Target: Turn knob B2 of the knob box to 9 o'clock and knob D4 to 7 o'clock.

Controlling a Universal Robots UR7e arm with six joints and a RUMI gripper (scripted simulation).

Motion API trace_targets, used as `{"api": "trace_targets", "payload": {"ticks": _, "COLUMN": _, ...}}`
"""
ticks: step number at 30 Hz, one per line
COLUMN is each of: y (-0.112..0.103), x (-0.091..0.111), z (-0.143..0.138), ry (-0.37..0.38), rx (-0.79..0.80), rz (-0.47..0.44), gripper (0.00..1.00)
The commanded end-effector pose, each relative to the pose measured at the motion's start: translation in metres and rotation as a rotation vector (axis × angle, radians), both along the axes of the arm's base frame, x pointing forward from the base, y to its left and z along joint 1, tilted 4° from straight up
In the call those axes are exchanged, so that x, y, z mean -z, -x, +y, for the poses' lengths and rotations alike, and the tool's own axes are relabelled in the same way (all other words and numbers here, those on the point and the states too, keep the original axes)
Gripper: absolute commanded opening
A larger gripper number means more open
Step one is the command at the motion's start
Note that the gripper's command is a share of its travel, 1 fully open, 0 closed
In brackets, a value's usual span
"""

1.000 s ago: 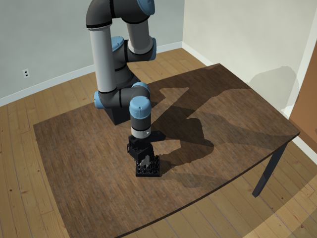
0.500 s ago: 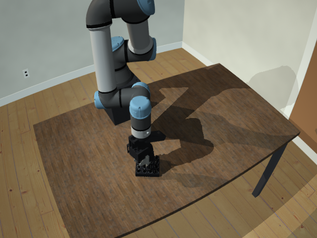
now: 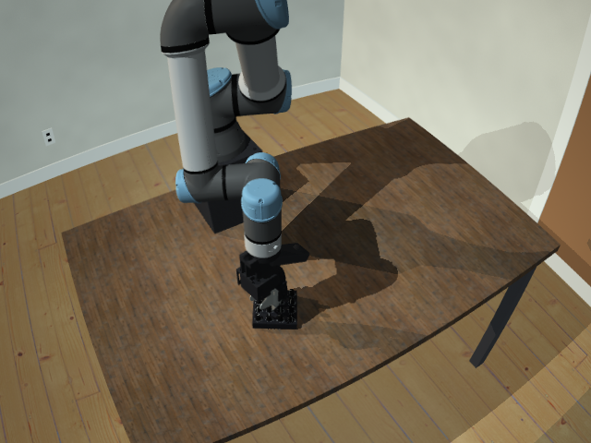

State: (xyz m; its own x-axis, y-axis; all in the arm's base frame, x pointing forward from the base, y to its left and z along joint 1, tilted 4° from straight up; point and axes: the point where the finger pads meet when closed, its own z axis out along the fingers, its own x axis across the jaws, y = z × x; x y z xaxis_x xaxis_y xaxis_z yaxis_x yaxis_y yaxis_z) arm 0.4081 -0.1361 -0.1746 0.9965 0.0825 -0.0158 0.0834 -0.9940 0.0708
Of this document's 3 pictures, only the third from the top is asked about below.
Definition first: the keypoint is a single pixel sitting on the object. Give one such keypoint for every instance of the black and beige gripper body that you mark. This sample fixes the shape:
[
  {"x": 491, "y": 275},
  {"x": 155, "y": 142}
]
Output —
[{"x": 259, "y": 279}]

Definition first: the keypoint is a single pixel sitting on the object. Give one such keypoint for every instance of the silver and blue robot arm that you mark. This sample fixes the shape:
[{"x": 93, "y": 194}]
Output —
[{"x": 246, "y": 22}]

